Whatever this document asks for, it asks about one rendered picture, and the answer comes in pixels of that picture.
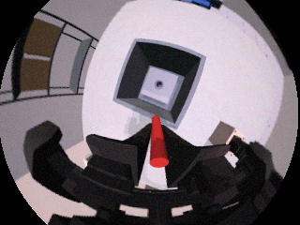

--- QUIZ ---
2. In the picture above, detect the red peg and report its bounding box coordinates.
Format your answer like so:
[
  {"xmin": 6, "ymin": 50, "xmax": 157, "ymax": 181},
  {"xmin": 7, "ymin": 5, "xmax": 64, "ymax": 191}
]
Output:
[{"xmin": 150, "ymin": 115, "xmax": 169, "ymax": 168}]

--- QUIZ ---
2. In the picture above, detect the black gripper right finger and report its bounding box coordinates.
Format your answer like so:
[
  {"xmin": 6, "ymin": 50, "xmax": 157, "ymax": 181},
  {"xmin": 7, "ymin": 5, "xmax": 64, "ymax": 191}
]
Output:
[{"xmin": 161, "ymin": 125, "xmax": 230, "ymax": 188}]

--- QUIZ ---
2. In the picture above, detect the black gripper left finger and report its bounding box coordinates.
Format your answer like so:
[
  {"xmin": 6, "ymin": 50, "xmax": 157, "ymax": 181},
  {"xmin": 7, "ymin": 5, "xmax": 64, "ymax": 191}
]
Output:
[{"xmin": 85, "ymin": 124, "xmax": 153, "ymax": 187}]

